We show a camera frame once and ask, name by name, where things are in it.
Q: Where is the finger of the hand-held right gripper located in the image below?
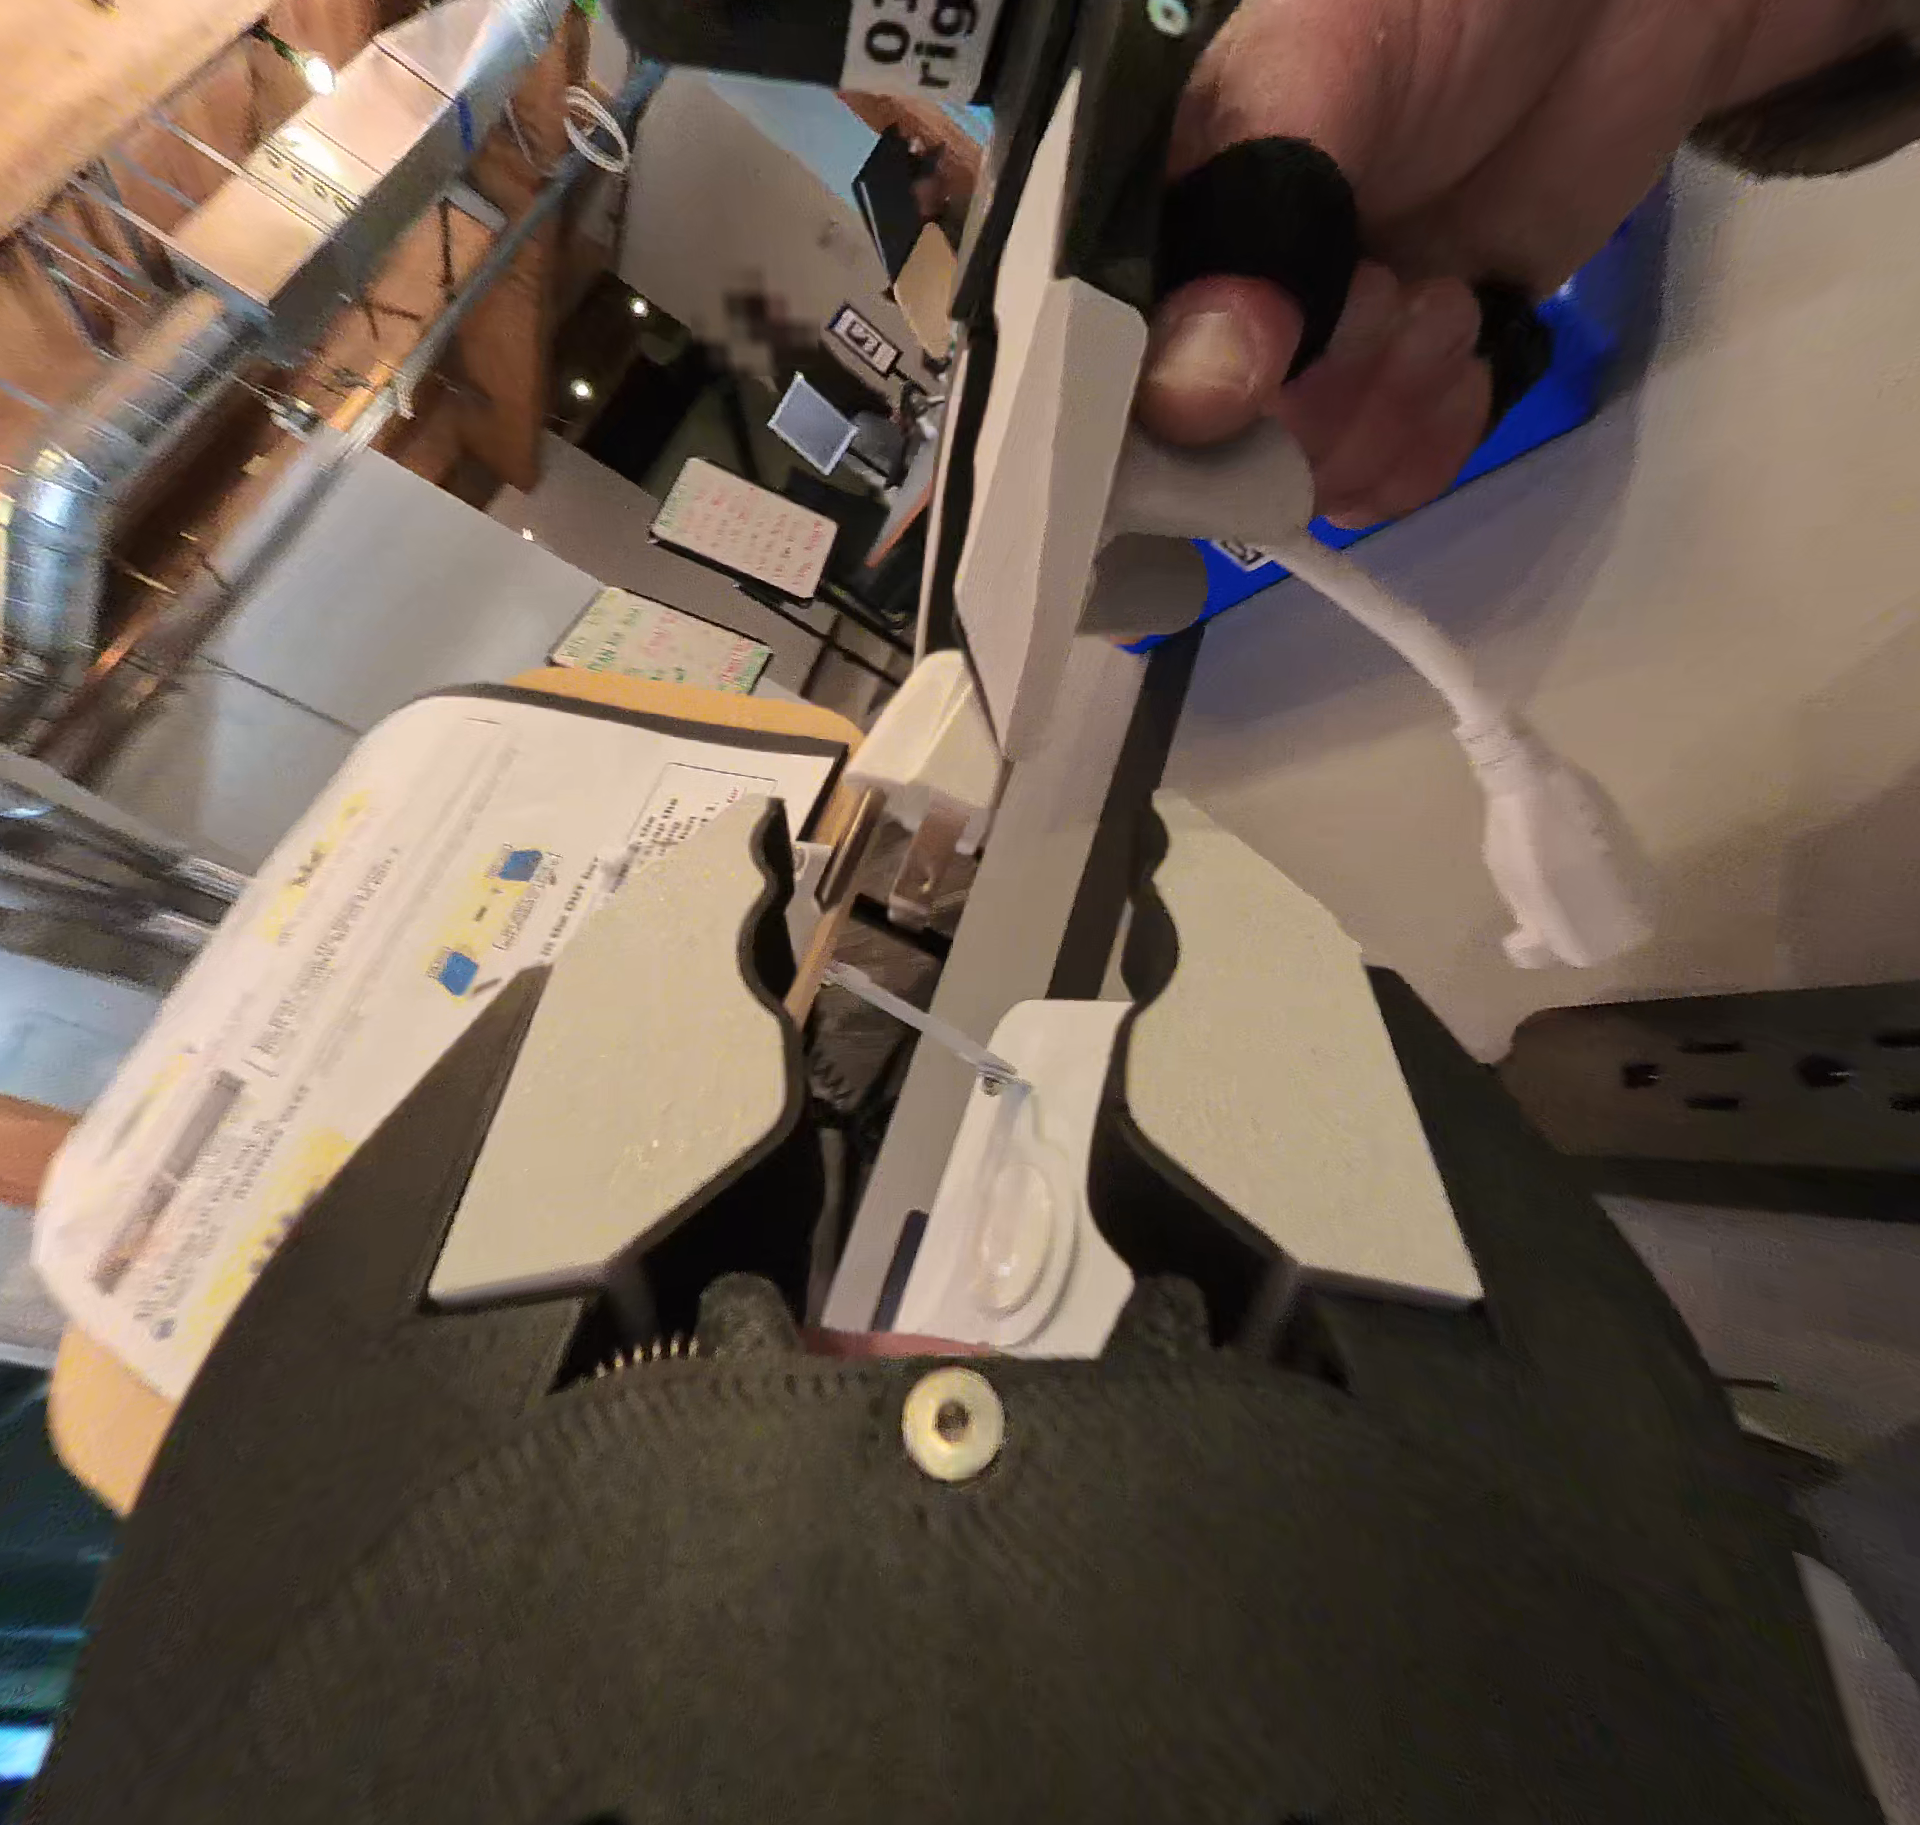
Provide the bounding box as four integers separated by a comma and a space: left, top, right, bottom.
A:
951, 67, 1155, 764

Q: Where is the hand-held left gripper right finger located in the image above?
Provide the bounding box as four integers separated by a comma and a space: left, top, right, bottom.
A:
1092, 802, 1488, 1309

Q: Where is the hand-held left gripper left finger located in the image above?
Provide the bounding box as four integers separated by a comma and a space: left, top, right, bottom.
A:
427, 796, 819, 1318

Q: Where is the white power cord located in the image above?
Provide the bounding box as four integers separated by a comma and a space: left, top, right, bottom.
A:
1275, 525, 1654, 974

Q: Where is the black power strip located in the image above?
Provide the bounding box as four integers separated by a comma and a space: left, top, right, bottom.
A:
1507, 979, 1920, 1229

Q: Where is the person's right forearm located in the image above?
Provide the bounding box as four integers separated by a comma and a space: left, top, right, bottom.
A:
1687, 0, 1920, 179

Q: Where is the person's right hand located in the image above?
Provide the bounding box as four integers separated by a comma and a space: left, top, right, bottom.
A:
1140, 0, 1868, 530

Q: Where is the white stand with wooden board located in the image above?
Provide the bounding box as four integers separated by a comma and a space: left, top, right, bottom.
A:
45, 667, 1138, 1518
889, 216, 964, 359

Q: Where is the framed picture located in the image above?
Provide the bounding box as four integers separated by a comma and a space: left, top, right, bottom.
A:
765, 373, 860, 478

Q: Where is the whiteboard with red writing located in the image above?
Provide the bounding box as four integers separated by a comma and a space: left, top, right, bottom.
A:
646, 455, 841, 602

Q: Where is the printed instruction sheet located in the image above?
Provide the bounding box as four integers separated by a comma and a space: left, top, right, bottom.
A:
30, 695, 853, 1403

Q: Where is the whiteboard with green writing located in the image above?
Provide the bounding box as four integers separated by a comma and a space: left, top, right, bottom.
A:
546, 585, 777, 696

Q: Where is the blue plastic bin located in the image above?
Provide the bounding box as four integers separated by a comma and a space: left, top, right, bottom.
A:
1123, 182, 1678, 660

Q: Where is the white cable coil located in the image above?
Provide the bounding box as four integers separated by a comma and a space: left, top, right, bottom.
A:
559, 81, 635, 179

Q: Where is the rectangular metal duct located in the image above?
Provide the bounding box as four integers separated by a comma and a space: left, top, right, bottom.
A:
142, 0, 605, 315

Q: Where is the round spiral metal duct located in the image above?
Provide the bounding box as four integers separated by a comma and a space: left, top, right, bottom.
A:
0, 288, 288, 753

